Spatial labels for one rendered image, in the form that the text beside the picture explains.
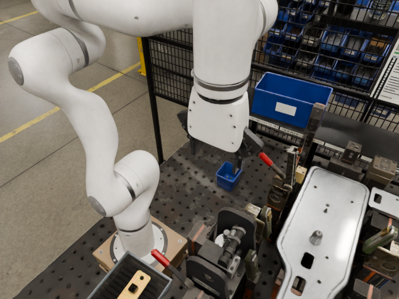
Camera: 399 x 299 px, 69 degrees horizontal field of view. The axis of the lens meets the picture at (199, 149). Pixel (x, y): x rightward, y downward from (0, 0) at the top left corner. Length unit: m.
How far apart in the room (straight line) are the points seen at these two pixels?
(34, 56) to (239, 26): 0.45
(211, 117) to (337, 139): 0.94
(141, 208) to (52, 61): 0.50
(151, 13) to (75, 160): 2.37
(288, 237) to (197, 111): 0.64
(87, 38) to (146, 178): 0.40
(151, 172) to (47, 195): 1.78
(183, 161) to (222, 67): 1.21
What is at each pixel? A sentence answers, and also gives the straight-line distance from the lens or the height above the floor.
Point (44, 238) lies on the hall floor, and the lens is 2.37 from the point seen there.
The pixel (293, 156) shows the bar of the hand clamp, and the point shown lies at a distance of 0.95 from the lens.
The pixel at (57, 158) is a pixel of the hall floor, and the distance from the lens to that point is 2.86.
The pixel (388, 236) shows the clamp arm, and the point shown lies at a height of 1.10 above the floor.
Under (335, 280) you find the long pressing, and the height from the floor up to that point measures 1.00.
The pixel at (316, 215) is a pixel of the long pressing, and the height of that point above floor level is 1.00.
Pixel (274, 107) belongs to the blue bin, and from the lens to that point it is 1.33.
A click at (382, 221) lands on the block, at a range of 1.20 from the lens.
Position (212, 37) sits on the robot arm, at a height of 1.70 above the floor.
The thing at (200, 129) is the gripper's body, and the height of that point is 1.53.
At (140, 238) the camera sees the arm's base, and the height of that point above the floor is 0.95.
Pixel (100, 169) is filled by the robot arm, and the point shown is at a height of 1.28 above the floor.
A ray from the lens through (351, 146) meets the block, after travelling 1.26.
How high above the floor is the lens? 1.85
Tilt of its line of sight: 44 degrees down
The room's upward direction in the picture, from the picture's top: straight up
